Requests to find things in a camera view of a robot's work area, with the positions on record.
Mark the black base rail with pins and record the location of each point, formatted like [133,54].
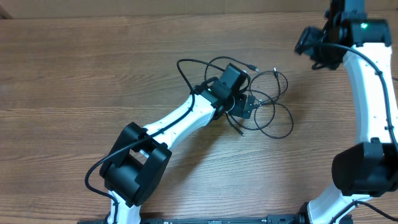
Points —
[270,219]

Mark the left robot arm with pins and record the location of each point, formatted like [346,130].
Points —
[138,159]

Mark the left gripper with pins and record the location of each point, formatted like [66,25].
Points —
[240,109]

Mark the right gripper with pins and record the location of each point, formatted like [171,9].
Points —
[306,42]

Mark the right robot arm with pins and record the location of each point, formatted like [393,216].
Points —
[369,168]

